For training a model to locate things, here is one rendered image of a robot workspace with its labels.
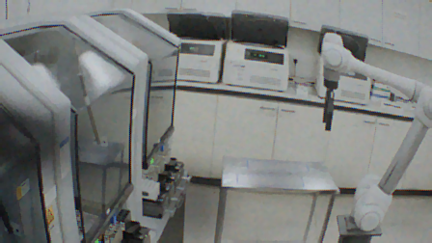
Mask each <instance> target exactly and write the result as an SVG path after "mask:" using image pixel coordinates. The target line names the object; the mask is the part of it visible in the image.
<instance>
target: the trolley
mask: <svg viewBox="0 0 432 243"><path fill-rule="evenodd" d="M228 190H242V191H253V192H259V191H263V192H275V193H276V192H285V193H289V192H294V193H301V192H304V193H310V192H313V193H314V194H313V200H312V205H311V208H310V217H309V219H308V221H307V226H306V230H305V232H304V237H303V240H299V241H297V240H292V241H287V240H285V241H279V240H277V241H269V240H267V241H259V240H255V241H250V240H228V239H222V234H223V226H224V219H225V211H226V202H227V192H228ZM320 192H321V193H328V192H330V193H331V197H330V201H329V205H328V207H327V212H326V217H325V219H324V222H323V227H322V230H321V232H320V236H319V239H318V241H317V243H323V238H324V235H325V232H326V228H327V226H328V224H329V219H330V214H331V212H332V209H333V204H334V199H335V197H336V194H339V193H340V192H339V190H338V187H337V185H336V181H335V180H334V178H333V176H332V175H331V172H329V170H328V168H327V167H326V164H325V162H319V163H317V162H308V161H304V162H299V161H288V160H284V161H279V160H268V159H257V158H248V159H247V157H246V158H236V157H225V156H223V159H222V173H221V183H220V192H219V201H218V210H217V220H216V228H215V235H214V243H306V242H307V238H308V233H309V231H310V228H311V221H312V218H313V213H314V209H315V208H316V202H317V196H318V194H319V193H320Z"/></svg>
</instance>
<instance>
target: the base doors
mask: <svg viewBox="0 0 432 243"><path fill-rule="evenodd" d="M217 96H218V101H217ZM178 102H182V103H189V104H190V106H189V105H182V104H177V103H178ZM261 106H263V107H268V109H273V108H274V109H275V111H273V110H265V108H260V107H261ZM216 107H217V113H216ZM278 107H279V112H278ZM282 109H284V110H287V111H293V110H294V111H295V113H292V112H285V111H282ZM241 110H242V111H245V112H254V113H255V114H254V115H253V114H241ZM323 113H324V108H316V107H309V106H300V105H292V104H283V103H279V102H274V101H265V100H257V99H248V98H240V97H231V96H222V95H213V94H195V93H186V92H177V91H175V114H174V127H175V131H174V132H173V142H172V156H171V157H176V158H177V161H181V162H182V163H183V164H185V166H184V169H187V175H188V176H202V177H211V178H218V179H221V173H222V159H223V156H225V157H236V158H246V157H247V159H248V158H257V159H268V160H271V155H272V160H279V161H284V160H288V161H299V162H304V161H308V162H317V163H319V162H324V160H325V164H326V167H327V168H328V170H329V172H331V175H332V176H333V178H334V180H335V181H336V185H337V187H339V188H342V187H344V188H349V187H350V188H357V187H358V185H359V182H360V180H361V179H362V178H363V177H365V176H366V175H368V174H371V175H378V176H379V177H380V178H382V177H383V175H384V173H385V172H386V170H387V168H388V167H389V165H390V163H391V162H392V160H393V158H394V156H395V155H396V152H397V151H398V149H399V148H400V145H401V144H402V142H403V139H404V138H405V136H406V133H407V132H408V130H409V128H410V127H411V124H412V123H411V122H406V121H396V120H391V119H380V118H374V117H369V116H363V115H357V114H351V113H344V112H338V111H334V112H333V113H334V114H333V122H332V129H331V132H329V131H324V128H325V123H323V122H322V119H323ZM273 115H275V117H272V116H273ZM277 115H278V119H277ZM280 115H283V116H282V117H280ZM215 119H216V122H215ZM365 121H367V122H375V124H373V123H367V122H365ZM276 123H277V127H276ZM379 123H382V124H379ZM349 124H355V125H359V126H360V127H358V126H356V127H353V126H349ZM385 124H389V125H385ZM375 128H376V129H375ZM214 129H215V134H214ZM275 130H276V135H275ZM427 134H430V135H432V127H431V128H429V129H428V131H427V133H426V135H425V136H424V138H423V141H422V142H421V145H420V146H419V148H418V151H417V152H416V154H415V156H414V158H413V160H412V161H411V164H410V165H409V167H408V169H407V170H406V172H405V174H404V175H403V177H402V178H401V179H400V181H399V183H398V185H397V186H396V187H395V190H396V189H399V190H401V189H404V190H406V189H409V190H411V189H413V190H416V189H418V190H420V189H421V190H432V136H431V137H429V136H427ZM328 136H329V138H328ZM373 138H374V139H373ZM274 139H275V144H274ZM213 141H214V145H213ZM327 142H328V144H327ZM273 148H274V151H273ZM326 149H327V150H326ZM212 152H213V156H212ZM325 154H326V156H325ZM370 156H371V157H370ZM369 161H370V162H369ZM211 163H212V166H211ZM368 165H369V166H368ZM210 174H211V176H210Z"/></svg>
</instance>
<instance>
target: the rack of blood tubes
mask: <svg viewBox="0 0 432 243"><path fill-rule="evenodd" d="M159 184H160V183H159V182H153V181H146V180H142V191H143V192H142V198H147V199H152V200H154V201H156V199H157V198H158V197H157V196H158V195H157V194H159Z"/></svg>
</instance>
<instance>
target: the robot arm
mask: <svg viewBox="0 0 432 243"><path fill-rule="evenodd" d="M321 55H322V59H323V66H322V67H323V73H322V76H323V77H325V78H323V83H324V87H326V96H325V100H324V104H323V105H324V113H323V119H322V122H323V123H325V128H324V131H330V132H331V129H332V122H333V114H334V113H333V112H334V102H335V94H334V90H336V89H337V88H338V80H340V73H341V72H343V73H346V72H349V71H354V72H357V73H358V74H360V75H363V76H366V77H369V78H372V79H375V80H378V81H380V82H382V83H384V84H386V85H388V86H391V87H392V88H395V89H397V90H399V91H400V92H402V93H403V94H404V95H405V96H407V97H409V98H410V99H412V100H413V101H414V102H415V103H416V104H417V107H416V110H415V118H414V120H413V123H412V124H411V127H410V128H409V130H408V132H407V133H406V136H405V138H404V139H403V142H402V144H401V145H400V148H399V149H398V151H397V152H396V155H395V156H394V158H393V160H392V161H391V163H390V165H389V167H388V168H387V170H386V172H385V173H384V175H383V177H382V178H380V177H379V176H378V175H371V174H368V175H366V176H365V177H363V178H362V179H361V180H360V182H359V185H358V187H357V190H356V194H355V197H354V199H353V203H352V209H351V212H350V215H347V216H344V220H345V221H346V222H345V224H346V226H347V230H346V231H352V230H354V231H357V230H359V231H361V230H363V231H365V232H368V231H373V230H376V229H377V228H378V227H379V225H380V224H381V223H382V221H383V218H384V215H385V214H386V212H387V210H388V208H389V206H390V204H391V203H392V192H393V191H394V189H395V187H396V186H397V185H398V183H399V181H400V179H401V178H402V177H403V175H404V174H405V172H406V170H407V169H408V167H409V165H410V164H411V161H412V160H413V158H414V156H415V154H416V152H417V151H418V149H419V146H420V145H421V142H422V141H423V138H424V136H425V135H426V133H427V131H428V129H429V128H431V127H432V86H429V85H426V84H422V83H420V82H417V81H415V80H412V79H409V78H405V77H400V76H397V75H394V74H391V73H390V72H388V71H385V70H382V69H379V68H377V67H372V66H371V65H368V64H365V63H362V62H360V61H358V60H357V59H355V58H354V57H353V56H352V54H351V52H350V51H349V50H347V49H345V48H344V47H343V42H342V40H341V38H340V36H339V35H337V34H333V33H326V35H325V36H324V40H323V44H322V52H321Z"/></svg>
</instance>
